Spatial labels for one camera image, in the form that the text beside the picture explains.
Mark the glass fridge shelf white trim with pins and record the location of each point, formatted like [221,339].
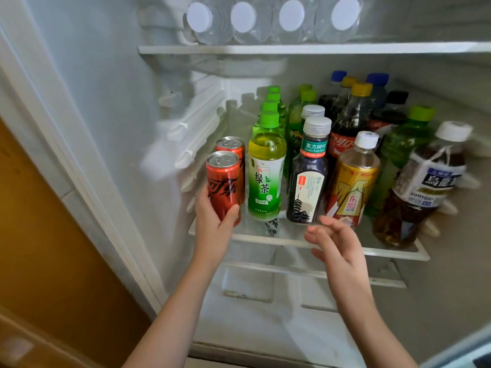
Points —
[268,48]
[291,235]

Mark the green tea bottle green cap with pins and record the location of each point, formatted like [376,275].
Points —
[274,88]
[274,97]
[269,106]
[266,168]

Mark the person's right forearm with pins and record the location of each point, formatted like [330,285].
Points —
[372,329]

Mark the brown tea bottle white cap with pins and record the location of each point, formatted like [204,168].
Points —
[422,187]

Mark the brown wooden cabinet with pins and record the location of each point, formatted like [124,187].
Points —
[46,245]

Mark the red soda can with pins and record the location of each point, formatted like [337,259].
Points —
[234,146]
[224,183]

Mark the yellow energy drink bottle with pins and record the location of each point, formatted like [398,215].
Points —
[353,183]

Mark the cola bottle black cap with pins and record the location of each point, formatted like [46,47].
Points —
[393,111]

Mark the clear water bottle white cap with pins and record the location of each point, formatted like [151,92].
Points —
[293,17]
[205,19]
[343,15]
[247,19]

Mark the white refrigerator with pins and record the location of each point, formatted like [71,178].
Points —
[115,91]

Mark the person's left thumb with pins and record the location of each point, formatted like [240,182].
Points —
[231,219]

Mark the person's left hand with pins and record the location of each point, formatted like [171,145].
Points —
[211,241]

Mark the person's right fingers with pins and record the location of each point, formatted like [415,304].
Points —
[318,237]

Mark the dark tea bottle grey cap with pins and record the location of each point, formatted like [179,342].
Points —
[308,180]
[312,111]

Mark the person's right hand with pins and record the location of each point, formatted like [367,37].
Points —
[345,260]

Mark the person's left forearm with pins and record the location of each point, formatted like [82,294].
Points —
[180,314]

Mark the large green drink bottle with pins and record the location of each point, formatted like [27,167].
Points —
[402,145]

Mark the white crisper drawer cover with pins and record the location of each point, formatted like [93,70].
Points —
[307,272]

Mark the dark soda bottle blue cap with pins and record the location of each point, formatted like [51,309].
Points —
[378,90]
[337,78]

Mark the cola bottle yellow cap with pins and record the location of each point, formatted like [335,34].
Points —
[347,86]
[351,126]

